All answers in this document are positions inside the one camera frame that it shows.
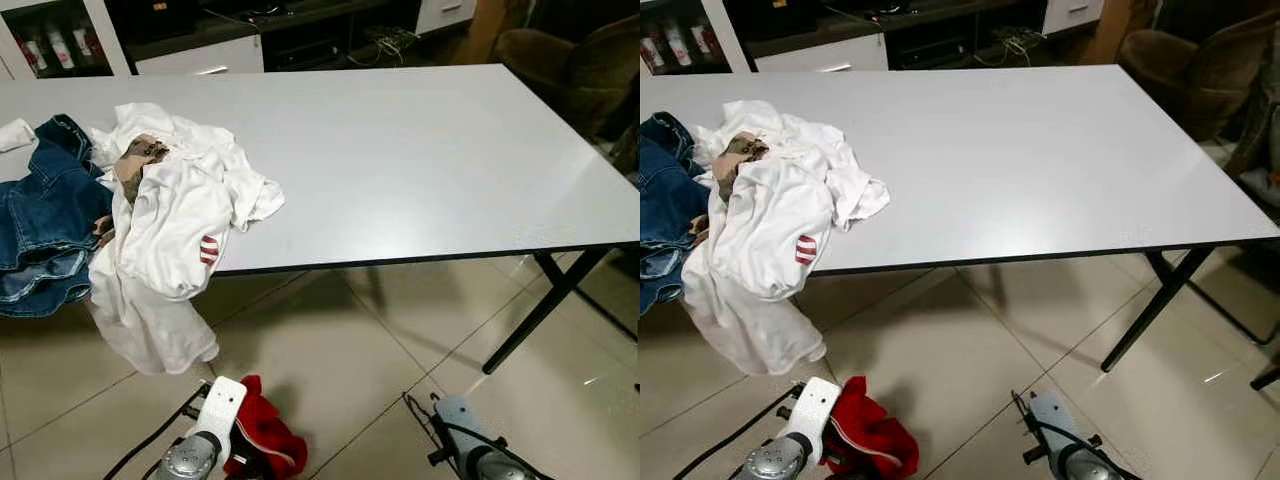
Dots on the black table leg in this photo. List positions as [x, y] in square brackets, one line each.
[590, 300]
[1158, 310]
[1215, 305]
[545, 312]

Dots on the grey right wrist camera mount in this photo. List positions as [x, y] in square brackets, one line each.
[458, 420]
[1050, 418]

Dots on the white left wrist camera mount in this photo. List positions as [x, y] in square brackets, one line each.
[222, 400]
[815, 405]

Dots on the black av receiver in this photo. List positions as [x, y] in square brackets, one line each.
[308, 55]
[928, 52]

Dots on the white bottle red label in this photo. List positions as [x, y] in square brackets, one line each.
[83, 42]
[654, 54]
[33, 55]
[679, 48]
[701, 40]
[60, 50]

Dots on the dark upholstered chair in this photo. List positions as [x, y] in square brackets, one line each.
[1260, 140]

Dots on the white tv cabinet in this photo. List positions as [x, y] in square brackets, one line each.
[105, 35]
[722, 35]

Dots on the brown armchair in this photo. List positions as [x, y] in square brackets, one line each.
[570, 70]
[1190, 70]

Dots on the red polo shirt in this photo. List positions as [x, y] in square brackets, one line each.
[875, 440]
[270, 440]

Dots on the blue denim jeans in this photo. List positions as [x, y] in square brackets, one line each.
[50, 220]
[665, 200]

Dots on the brown cardboard box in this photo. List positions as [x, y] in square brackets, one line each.
[490, 35]
[1115, 35]

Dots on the white crumpled shirt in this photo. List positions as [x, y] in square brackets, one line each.
[15, 135]

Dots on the wide white drawer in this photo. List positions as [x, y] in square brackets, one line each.
[820, 52]
[200, 55]

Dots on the small white drawer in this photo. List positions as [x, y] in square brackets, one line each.
[1072, 14]
[445, 15]

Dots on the black speaker box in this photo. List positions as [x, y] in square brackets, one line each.
[150, 18]
[772, 15]

